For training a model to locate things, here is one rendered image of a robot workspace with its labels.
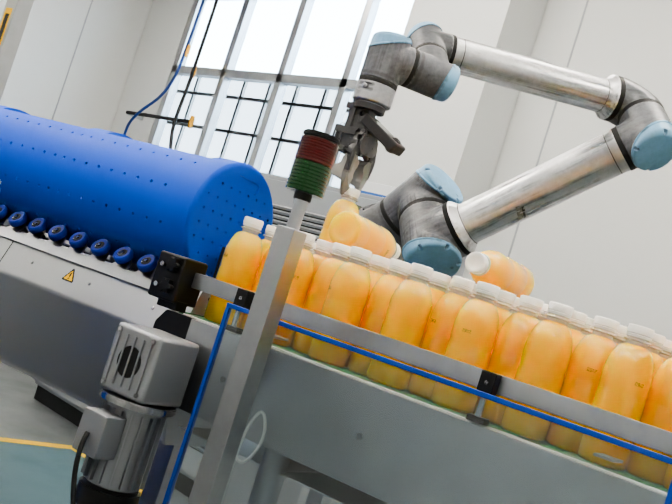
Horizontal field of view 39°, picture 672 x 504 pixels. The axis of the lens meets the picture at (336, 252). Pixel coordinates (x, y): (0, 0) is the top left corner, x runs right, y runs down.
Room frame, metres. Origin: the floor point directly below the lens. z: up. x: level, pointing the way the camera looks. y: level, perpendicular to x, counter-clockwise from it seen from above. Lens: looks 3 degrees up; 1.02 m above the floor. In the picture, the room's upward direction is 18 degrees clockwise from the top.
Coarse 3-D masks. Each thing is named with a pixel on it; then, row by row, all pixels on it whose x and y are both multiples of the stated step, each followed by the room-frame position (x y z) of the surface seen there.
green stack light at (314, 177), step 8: (296, 160) 1.49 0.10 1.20; (304, 160) 1.48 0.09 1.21; (296, 168) 1.49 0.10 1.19; (304, 168) 1.48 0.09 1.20; (312, 168) 1.48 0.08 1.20; (320, 168) 1.48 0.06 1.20; (328, 168) 1.49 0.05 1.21; (288, 176) 1.51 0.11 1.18; (296, 176) 1.48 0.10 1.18; (304, 176) 1.48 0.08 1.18; (312, 176) 1.48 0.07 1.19; (320, 176) 1.48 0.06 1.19; (328, 176) 1.50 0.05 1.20; (288, 184) 1.49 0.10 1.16; (296, 184) 1.48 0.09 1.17; (304, 184) 1.48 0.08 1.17; (312, 184) 1.48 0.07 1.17; (320, 184) 1.49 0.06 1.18; (304, 192) 1.50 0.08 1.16; (312, 192) 1.48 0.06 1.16; (320, 192) 1.49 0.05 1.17
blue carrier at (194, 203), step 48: (0, 144) 2.29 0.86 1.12; (48, 144) 2.22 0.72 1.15; (96, 144) 2.16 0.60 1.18; (144, 144) 2.12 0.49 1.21; (0, 192) 2.30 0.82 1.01; (48, 192) 2.18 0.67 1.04; (96, 192) 2.08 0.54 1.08; (144, 192) 2.00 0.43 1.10; (192, 192) 1.94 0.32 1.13; (240, 192) 2.04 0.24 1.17; (96, 240) 2.14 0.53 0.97; (144, 240) 2.02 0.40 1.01; (192, 240) 1.95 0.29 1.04
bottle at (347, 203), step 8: (344, 200) 2.07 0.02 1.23; (352, 200) 2.08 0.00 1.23; (336, 208) 2.06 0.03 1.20; (344, 208) 2.06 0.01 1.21; (352, 208) 2.07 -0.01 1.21; (328, 216) 2.07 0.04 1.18; (328, 224) 2.07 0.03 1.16; (320, 232) 2.09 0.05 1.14; (328, 232) 2.06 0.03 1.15; (328, 240) 2.06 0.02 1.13
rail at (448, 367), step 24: (216, 288) 1.77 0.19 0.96; (288, 312) 1.67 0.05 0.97; (312, 312) 1.65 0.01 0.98; (336, 336) 1.61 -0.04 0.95; (360, 336) 1.59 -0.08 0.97; (384, 336) 1.56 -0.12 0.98; (408, 360) 1.53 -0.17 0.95; (432, 360) 1.51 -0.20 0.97; (456, 360) 1.49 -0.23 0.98; (504, 384) 1.44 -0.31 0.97; (528, 384) 1.42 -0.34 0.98; (552, 408) 1.39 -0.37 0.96; (576, 408) 1.37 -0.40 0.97; (600, 408) 1.36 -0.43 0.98; (624, 432) 1.33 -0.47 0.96; (648, 432) 1.32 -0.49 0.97
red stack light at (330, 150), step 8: (304, 136) 1.49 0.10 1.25; (312, 136) 1.48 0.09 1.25; (304, 144) 1.49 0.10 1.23; (312, 144) 1.48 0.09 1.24; (320, 144) 1.48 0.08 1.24; (328, 144) 1.48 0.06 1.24; (336, 144) 1.49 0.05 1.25; (296, 152) 1.50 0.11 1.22; (304, 152) 1.48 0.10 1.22; (312, 152) 1.48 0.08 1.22; (320, 152) 1.48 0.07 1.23; (328, 152) 1.48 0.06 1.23; (336, 152) 1.50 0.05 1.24; (312, 160) 1.48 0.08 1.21; (320, 160) 1.48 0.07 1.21; (328, 160) 1.49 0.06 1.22
